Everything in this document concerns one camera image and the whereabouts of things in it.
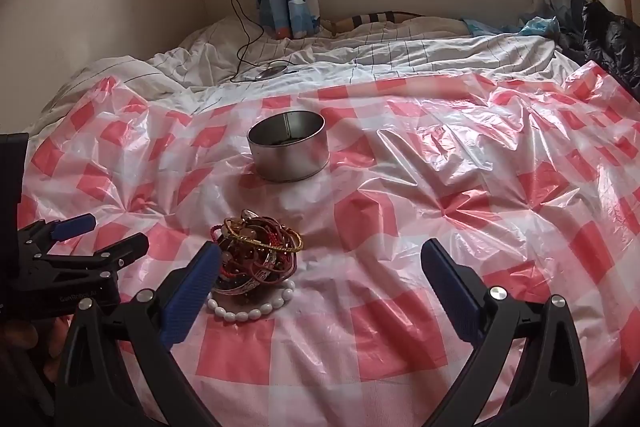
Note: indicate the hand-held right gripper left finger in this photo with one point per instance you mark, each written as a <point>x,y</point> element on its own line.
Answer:
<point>192,292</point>

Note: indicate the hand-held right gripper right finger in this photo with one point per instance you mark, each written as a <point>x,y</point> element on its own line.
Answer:
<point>450,292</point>

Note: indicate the round metal tin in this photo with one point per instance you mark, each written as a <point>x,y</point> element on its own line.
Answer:
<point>292,159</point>

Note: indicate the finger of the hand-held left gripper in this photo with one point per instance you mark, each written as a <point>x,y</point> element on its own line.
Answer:
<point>120,252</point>
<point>75,226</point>

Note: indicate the person's left hand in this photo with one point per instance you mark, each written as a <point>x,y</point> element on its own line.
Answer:
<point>27,342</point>

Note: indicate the blue plastic bag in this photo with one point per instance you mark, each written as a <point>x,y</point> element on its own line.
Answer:
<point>537,27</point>

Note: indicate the black puffer jacket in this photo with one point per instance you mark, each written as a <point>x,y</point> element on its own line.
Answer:
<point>610,42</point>

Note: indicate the striped pillow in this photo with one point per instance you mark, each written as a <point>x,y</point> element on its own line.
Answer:
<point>375,18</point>

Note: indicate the round grey charging pad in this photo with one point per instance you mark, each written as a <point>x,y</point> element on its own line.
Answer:
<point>273,71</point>

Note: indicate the white grid-lined quilt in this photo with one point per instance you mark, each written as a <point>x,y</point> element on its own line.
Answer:
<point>400,52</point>

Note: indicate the red white checkered plastic sheet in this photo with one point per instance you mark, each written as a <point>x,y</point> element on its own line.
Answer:
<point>450,167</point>

